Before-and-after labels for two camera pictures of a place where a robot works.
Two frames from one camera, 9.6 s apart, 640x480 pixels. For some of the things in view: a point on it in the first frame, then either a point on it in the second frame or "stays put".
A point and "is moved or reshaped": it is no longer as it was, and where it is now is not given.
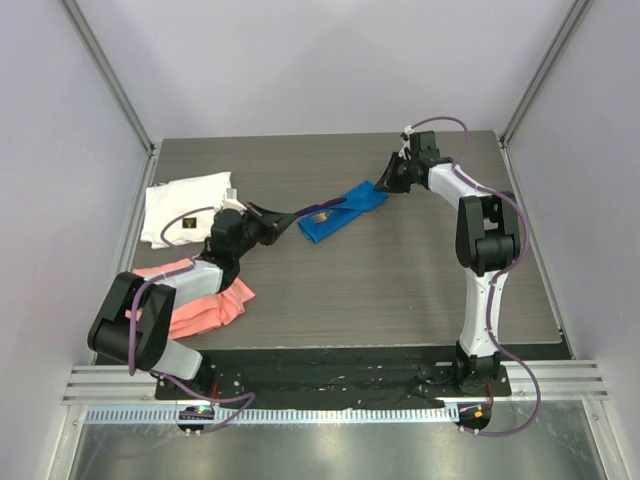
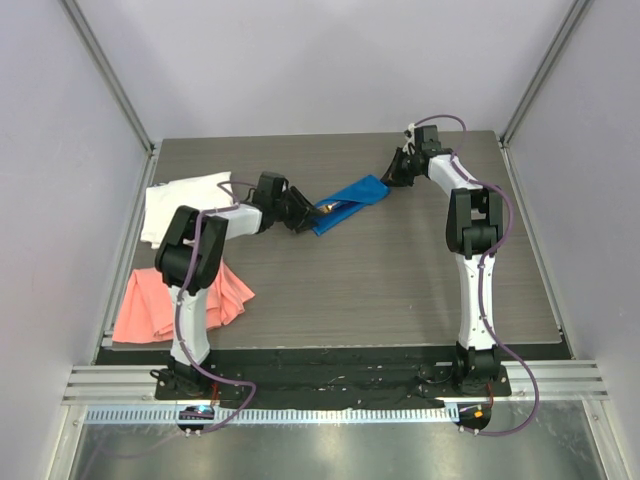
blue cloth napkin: x=365 y=197 is moved or reshaped
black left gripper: x=271 y=233 to x=292 y=195
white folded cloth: x=167 y=200 stays put
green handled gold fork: x=321 y=217 is moved or reshaped
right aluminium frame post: x=569 y=27 stays put
